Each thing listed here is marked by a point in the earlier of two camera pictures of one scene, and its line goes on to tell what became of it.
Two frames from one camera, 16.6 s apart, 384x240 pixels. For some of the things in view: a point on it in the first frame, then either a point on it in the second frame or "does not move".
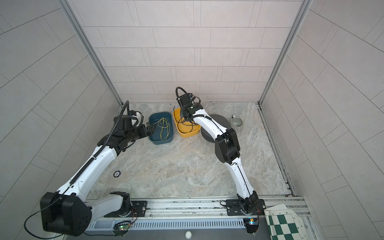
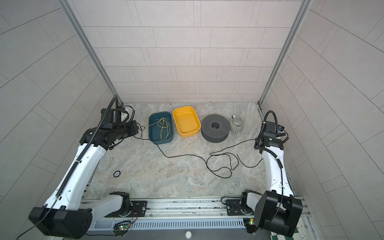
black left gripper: x=150 y=132 → x=134 y=130
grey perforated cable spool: x=221 y=119 does not move
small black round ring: x=117 y=173 does not move
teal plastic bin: x=163 y=133 does not move
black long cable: x=188 y=125 → x=204 y=160
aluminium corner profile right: x=284 y=50 does not move
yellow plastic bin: x=187 y=129 does not move
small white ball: x=188 y=234 does not move
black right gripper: x=183 y=111 → x=260 y=139
